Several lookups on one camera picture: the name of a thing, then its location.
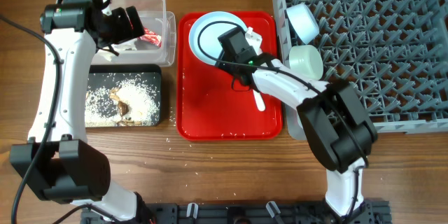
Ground red snack wrapper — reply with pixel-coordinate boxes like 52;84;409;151
139;28;162;48

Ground rice and food leftovers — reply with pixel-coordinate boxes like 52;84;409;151
85;73;161;127

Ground light blue plate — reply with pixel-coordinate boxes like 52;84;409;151
188;11;247;66

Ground white plastic spoon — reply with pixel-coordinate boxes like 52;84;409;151
253;90;266;112

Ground light blue bowl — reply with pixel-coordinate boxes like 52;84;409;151
286;3;319;44

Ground mint green bowl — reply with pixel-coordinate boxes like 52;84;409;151
289;45;323;80

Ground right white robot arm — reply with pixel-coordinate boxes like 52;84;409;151
216;27;378;223

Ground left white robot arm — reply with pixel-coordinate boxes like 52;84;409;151
10;0;157;223

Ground clear plastic waste bin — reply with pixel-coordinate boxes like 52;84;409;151
92;0;176;67

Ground black food waste tray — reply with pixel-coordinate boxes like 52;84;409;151
85;64;164;128

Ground grey dishwasher rack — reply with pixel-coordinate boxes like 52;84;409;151
272;0;447;134

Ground red serving tray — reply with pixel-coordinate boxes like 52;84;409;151
176;13;283;141

